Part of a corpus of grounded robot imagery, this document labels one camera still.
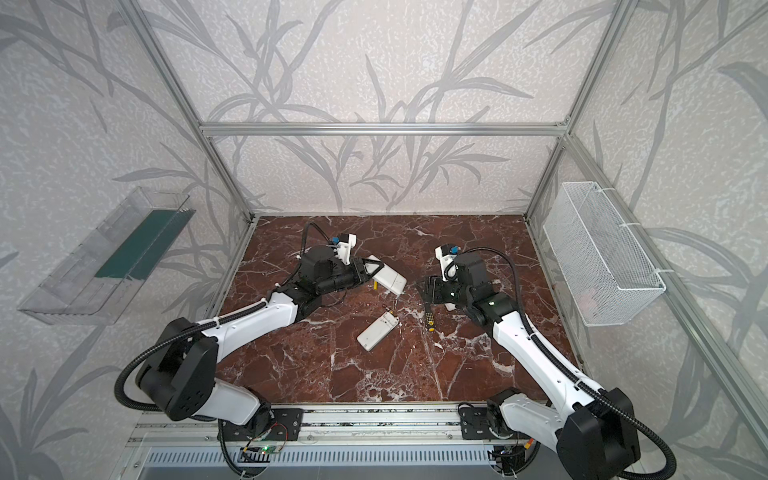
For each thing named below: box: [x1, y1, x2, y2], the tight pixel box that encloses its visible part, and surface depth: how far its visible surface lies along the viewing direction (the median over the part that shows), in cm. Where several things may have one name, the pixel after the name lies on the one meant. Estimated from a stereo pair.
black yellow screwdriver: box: [425, 304, 436, 332], surface depth 92 cm
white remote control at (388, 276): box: [365, 254, 408, 296], surface depth 82 cm
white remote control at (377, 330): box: [357, 311, 400, 351], surface depth 91 cm
